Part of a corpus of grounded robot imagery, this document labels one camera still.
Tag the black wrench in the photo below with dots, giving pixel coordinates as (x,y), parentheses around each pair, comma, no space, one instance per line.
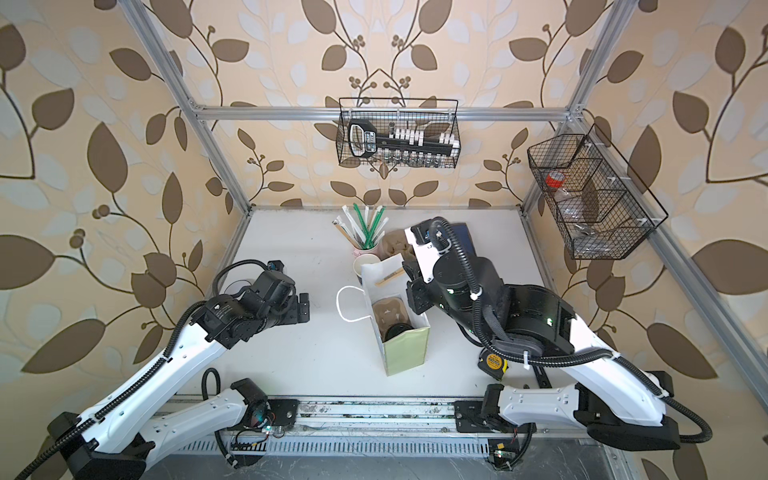
(541,377)

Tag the red item in basket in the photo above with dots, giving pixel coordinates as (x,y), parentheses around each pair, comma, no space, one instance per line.
(555,179)

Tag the right wire basket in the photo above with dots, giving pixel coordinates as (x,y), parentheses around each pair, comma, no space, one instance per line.
(604,210)

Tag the black paper coffee cup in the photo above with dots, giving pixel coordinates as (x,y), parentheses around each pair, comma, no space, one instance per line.
(396,330)

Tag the wooden stir stick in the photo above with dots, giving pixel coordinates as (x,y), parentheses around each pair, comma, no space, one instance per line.
(390,276)

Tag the pink straw holder cup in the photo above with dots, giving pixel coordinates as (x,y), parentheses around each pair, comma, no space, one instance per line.
(373,250)

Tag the white wrapped straw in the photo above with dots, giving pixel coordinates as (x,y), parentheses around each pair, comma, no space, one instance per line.
(356,231)

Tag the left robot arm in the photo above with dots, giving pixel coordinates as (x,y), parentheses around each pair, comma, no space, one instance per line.
(121,436)

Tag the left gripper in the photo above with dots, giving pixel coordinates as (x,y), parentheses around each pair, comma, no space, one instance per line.
(295,315)

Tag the black tool in basket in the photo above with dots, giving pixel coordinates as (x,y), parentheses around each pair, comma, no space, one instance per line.
(365,140)

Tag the wire basket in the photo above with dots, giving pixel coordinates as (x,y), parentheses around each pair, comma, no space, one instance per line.
(604,210)
(434,114)

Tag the white green paper bag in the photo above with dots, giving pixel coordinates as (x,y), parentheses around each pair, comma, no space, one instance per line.
(354,304)

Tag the back wire basket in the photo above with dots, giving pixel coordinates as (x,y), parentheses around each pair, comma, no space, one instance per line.
(434,114)

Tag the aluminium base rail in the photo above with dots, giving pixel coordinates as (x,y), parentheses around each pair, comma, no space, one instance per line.
(329,426)

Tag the yellow tape measure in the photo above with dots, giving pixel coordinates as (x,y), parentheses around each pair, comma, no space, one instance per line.
(492,364)

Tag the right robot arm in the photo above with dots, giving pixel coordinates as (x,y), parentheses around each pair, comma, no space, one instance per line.
(612,400)

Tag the brown pulp cup carrier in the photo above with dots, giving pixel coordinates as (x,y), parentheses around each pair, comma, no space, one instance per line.
(394,243)

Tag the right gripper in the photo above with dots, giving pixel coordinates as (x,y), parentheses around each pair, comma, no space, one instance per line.
(416,285)

